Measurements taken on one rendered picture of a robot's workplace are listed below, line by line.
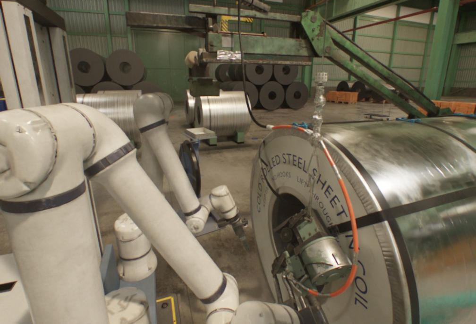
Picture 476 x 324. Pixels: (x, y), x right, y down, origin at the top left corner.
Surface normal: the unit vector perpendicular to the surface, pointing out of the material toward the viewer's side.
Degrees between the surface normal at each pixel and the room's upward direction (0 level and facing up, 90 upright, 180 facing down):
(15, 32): 90
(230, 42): 90
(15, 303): 0
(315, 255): 49
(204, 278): 78
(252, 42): 90
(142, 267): 68
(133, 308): 8
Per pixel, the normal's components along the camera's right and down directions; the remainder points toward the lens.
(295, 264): -0.72, -0.40
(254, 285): 0.00, -0.97
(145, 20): 0.55, 0.22
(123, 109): 0.30, -0.21
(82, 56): 0.33, 0.24
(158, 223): 0.47, -0.01
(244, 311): -0.58, -0.62
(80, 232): 0.97, 0.08
